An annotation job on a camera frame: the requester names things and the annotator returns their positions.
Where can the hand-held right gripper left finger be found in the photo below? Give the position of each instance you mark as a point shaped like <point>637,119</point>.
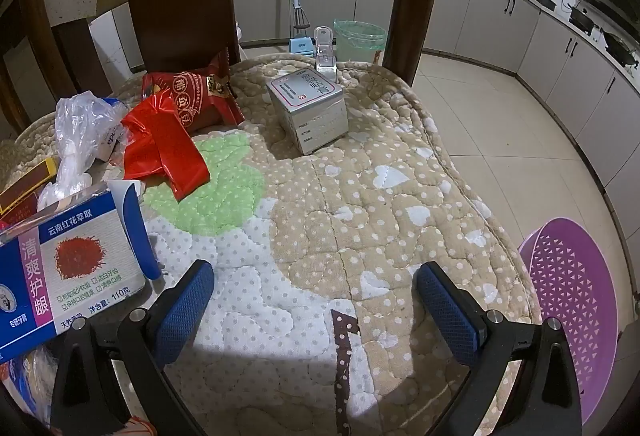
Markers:
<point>185,311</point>

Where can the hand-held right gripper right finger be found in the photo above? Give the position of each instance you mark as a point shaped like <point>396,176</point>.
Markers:
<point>450,311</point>

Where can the blue toothpaste box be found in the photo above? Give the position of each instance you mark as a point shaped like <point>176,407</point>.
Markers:
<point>75,261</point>

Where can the purple plastic basket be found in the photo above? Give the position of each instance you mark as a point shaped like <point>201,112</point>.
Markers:
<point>570,296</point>

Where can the red plastic bag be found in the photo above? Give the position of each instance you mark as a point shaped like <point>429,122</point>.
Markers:
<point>160,141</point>

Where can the white printed plastic wrapper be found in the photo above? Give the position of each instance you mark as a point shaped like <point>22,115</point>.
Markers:
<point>25,381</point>

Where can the blue and white packet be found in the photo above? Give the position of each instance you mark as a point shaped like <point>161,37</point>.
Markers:
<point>112,136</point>

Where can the red cigarette box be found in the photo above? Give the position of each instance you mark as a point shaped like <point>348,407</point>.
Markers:
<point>25,188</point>

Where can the clear plastic bag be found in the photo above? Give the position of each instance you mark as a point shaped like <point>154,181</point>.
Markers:
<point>80,131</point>

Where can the red snack packet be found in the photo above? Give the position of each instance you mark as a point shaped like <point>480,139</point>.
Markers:
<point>200,91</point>

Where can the grey medicine box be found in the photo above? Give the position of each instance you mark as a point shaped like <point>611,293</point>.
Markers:
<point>320,121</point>

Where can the green trash bin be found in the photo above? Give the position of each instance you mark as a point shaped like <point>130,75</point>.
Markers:
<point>357,41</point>

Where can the clear plastic container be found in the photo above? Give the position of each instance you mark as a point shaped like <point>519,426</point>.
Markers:
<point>325,61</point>

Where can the grey kitchen cabinets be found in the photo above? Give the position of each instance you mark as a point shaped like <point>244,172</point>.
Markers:
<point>550,46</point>

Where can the black wok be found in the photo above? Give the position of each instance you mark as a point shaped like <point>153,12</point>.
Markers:
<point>620,46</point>

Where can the black cooking pot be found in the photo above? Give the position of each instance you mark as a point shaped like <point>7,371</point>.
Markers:
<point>582,18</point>

